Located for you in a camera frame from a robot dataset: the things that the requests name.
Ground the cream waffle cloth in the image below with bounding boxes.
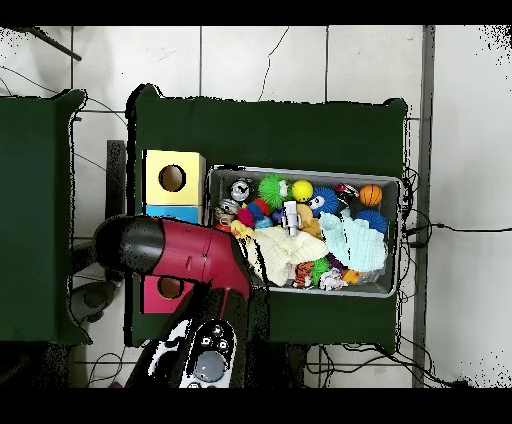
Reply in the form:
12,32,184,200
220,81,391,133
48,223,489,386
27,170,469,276
243,226,329,288

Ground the light blue waffle cloth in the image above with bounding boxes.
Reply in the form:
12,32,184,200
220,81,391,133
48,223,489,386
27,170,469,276
318,210,389,275

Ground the shallow clear mesh bin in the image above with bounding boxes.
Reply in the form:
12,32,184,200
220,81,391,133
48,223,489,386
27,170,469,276
202,165,404,301

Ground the crushed silver soda can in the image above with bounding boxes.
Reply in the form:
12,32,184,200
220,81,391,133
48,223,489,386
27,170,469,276
229,179,254,203

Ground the large green spiky ball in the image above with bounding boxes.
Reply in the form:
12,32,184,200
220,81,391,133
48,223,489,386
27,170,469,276
257,174,292,208

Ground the grey metal toy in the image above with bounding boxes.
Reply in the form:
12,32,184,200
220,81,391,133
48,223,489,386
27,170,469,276
281,199,301,238

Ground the yellow ball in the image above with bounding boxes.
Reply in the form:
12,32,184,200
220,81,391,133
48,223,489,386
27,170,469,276
291,179,314,202

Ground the blue spiky ball with eyes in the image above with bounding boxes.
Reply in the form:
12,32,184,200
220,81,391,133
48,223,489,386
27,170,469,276
309,187,341,219

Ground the dark green table cloth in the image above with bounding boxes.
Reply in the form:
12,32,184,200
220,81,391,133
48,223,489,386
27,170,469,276
126,83,409,353

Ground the orange striped tiger toy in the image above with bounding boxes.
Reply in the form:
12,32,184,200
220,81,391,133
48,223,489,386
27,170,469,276
292,261,315,289

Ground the orange basketball toy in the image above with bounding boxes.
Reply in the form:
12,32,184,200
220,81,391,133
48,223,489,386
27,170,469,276
359,183,384,209

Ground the black flat panel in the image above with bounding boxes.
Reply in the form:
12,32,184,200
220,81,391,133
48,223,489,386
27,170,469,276
106,139,129,283

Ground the grey stand base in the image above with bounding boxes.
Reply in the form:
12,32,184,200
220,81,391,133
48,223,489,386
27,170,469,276
67,279,123,325

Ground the green cloth side table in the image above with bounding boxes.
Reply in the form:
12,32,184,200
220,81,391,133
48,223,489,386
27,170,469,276
0,89,89,347

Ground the dark thin rod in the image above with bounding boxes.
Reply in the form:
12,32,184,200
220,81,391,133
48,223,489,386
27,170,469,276
22,27,84,63

